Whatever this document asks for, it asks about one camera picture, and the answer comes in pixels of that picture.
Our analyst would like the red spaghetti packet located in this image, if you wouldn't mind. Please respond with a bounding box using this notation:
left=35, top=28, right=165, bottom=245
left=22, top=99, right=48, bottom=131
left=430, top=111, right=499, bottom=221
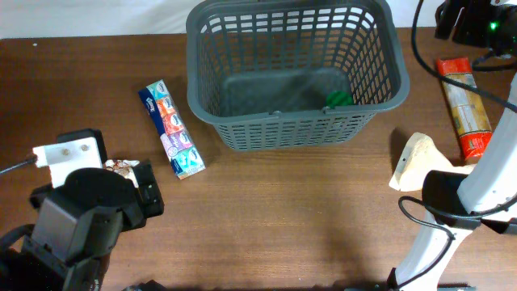
left=435, top=57, right=493, bottom=163

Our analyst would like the beige paper bag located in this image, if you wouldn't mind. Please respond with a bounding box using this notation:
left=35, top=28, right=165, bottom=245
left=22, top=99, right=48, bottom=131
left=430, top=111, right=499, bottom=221
left=389, top=133, right=476, bottom=192

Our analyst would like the green lidded jar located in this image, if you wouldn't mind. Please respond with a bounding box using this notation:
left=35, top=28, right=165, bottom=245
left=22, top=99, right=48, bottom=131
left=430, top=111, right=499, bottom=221
left=326, top=91, right=355, bottom=109

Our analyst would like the grey plastic basket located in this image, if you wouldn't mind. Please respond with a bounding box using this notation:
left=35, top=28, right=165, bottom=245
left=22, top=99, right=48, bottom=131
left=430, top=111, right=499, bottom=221
left=186, top=0, right=410, bottom=151

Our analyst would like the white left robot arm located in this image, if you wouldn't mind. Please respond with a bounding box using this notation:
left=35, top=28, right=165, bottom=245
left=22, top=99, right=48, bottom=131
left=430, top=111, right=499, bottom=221
left=1, top=129, right=164, bottom=290

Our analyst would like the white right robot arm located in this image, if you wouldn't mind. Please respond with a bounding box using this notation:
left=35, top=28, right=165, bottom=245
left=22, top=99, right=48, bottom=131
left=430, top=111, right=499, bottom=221
left=387, top=1, right=516, bottom=290

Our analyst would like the brown white snack wrapper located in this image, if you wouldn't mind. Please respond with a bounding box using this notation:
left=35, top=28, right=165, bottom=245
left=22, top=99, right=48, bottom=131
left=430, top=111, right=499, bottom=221
left=103, top=159, right=140, bottom=188

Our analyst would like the colourful tissue multipack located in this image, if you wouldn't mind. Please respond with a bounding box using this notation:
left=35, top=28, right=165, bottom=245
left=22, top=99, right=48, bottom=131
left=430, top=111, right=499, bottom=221
left=138, top=80, right=205, bottom=179

